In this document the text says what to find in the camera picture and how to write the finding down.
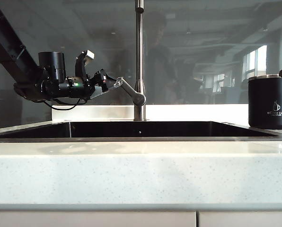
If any steel kitchen faucet pipe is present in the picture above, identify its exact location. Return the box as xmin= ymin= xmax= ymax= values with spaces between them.
xmin=133 ymin=0 xmax=148 ymax=122

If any white cabinet door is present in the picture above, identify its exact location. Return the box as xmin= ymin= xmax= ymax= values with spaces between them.
xmin=197 ymin=211 xmax=282 ymax=227

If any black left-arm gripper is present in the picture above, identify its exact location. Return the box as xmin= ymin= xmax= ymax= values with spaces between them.
xmin=85 ymin=69 xmax=123 ymax=99

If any steel faucet lever handle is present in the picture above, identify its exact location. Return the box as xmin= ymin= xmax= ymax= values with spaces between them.
xmin=116 ymin=77 xmax=147 ymax=106

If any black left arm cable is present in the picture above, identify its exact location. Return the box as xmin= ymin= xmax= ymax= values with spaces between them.
xmin=44 ymin=97 xmax=88 ymax=111

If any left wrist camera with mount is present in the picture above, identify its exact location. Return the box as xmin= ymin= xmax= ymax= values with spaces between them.
xmin=74 ymin=49 xmax=96 ymax=79

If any black mug with steel rim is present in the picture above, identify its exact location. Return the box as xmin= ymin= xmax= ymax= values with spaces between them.
xmin=247 ymin=74 xmax=282 ymax=130

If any dark steel sink basin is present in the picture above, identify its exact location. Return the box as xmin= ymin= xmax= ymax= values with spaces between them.
xmin=0 ymin=120 xmax=279 ymax=142

